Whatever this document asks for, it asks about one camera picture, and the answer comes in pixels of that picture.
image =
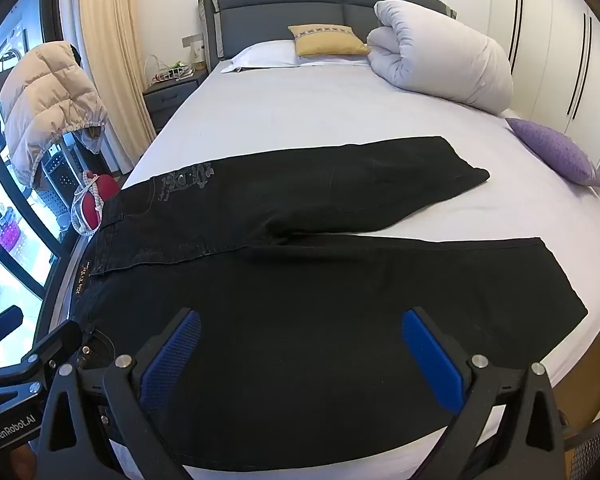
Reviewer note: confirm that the black perforated chair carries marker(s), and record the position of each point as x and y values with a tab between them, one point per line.
57	175

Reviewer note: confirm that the beige puffer jacket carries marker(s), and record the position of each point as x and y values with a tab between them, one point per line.
45	100

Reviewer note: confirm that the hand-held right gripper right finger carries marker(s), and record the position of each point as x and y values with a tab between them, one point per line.
432	360

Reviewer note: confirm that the purple cushion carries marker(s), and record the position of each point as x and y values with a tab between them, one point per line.
555	152

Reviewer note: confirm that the white pillow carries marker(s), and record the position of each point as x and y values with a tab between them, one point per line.
260	55

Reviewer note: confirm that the white wardrobe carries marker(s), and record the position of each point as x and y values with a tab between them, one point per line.
545	35

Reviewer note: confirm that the dark grey nightstand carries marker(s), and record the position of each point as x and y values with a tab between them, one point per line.
167	100

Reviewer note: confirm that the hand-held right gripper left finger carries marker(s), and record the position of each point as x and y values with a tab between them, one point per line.
172	360

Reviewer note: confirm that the beige curtain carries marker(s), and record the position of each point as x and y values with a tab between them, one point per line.
110	60

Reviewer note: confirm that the black pants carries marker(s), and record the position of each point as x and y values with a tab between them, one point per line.
305	310

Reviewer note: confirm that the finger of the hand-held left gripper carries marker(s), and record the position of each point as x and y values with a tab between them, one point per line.
55	345
2	324

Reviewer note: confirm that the yellow cushion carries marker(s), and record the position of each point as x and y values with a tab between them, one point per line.
325	42

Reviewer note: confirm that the wall switch plate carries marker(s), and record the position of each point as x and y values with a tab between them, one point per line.
192	40

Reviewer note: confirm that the rolled white duvet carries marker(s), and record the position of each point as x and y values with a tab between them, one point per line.
440	55

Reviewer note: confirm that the glass balcony door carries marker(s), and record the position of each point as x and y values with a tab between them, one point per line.
0	220

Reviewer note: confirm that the black mesh chair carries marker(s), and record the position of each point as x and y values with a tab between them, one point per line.
595	450

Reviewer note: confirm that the bed with grey headboard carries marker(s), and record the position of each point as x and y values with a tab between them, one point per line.
305	110

